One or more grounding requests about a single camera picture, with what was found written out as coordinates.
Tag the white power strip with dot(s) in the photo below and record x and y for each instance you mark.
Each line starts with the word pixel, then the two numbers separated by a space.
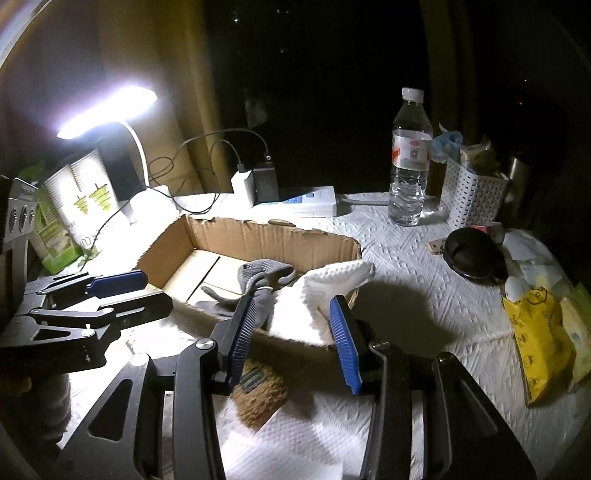
pixel 300 203

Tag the white perforated basket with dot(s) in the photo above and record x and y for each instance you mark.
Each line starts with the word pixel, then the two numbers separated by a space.
pixel 471 198

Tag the person's left forearm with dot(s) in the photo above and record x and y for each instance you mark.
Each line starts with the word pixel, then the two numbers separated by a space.
pixel 48 406

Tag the white textured cloth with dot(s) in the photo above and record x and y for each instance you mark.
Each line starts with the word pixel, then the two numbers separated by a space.
pixel 318 288

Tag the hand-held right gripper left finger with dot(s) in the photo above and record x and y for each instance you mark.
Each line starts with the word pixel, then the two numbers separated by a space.
pixel 244 341

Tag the silver metal appliance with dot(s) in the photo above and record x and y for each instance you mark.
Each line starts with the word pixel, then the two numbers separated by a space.
pixel 18 207

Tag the brown sock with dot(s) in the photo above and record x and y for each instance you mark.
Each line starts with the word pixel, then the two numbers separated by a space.
pixel 259 408

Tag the green cardboard box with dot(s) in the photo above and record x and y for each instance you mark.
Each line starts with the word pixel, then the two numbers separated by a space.
pixel 55 247

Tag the black plug charger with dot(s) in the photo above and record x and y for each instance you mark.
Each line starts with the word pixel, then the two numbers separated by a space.
pixel 266 182

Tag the white embossed tablecloth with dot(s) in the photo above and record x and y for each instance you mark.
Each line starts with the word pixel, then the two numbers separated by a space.
pixel 415 290

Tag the yellow tissue pack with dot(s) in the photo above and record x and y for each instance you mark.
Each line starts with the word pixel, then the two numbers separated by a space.
pixel 579 332

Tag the clear plastic water bottle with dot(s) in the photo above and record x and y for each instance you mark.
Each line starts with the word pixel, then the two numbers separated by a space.
pixel 408 184

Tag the grey sock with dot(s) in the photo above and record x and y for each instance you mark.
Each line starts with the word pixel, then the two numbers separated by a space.
pixel 267 272

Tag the packets in basket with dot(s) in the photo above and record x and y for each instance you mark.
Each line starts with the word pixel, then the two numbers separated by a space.
pixel 478 157

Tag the small pink box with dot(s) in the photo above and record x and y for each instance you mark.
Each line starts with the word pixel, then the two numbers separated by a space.
pixel 489 232

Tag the small white egg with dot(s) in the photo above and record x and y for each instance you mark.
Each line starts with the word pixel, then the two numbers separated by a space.
pixel 516 287

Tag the black round pouch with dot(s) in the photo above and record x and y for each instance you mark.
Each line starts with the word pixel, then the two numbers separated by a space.
pixel 473 254

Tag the yellow snack packet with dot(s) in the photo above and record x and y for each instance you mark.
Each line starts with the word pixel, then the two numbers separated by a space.
pixel 538 341

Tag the yellow curtain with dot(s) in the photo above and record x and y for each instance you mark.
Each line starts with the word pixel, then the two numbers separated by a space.
pixel 445 60
pixel 152 46

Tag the steel thermos flask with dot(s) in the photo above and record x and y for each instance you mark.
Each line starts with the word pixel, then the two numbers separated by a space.
pixel 518 175

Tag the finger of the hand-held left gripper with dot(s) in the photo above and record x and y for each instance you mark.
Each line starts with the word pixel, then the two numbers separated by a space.
pixel 138 307
pixel 117 282

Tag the white paper towel sheet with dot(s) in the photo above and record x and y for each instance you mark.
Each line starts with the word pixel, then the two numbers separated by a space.
pixel 300 445

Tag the brown cardboard box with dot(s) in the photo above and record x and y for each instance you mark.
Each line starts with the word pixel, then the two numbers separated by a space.
pixel 258 240

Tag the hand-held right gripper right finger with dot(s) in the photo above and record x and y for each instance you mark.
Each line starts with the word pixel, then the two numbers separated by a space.
pixel 346 346

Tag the blue plastic glove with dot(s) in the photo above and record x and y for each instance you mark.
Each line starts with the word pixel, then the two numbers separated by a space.
pixel 447 141

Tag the white desk lamp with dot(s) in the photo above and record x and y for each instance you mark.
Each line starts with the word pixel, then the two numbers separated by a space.
pixel 108 110

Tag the green leafy plant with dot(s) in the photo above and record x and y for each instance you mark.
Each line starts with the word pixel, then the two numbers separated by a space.
pixel 33 173

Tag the crumpled white tissues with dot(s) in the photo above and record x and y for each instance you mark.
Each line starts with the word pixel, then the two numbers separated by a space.
pixel 524 251

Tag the white plug charger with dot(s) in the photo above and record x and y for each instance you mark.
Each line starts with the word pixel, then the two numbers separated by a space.
pixel 243 187

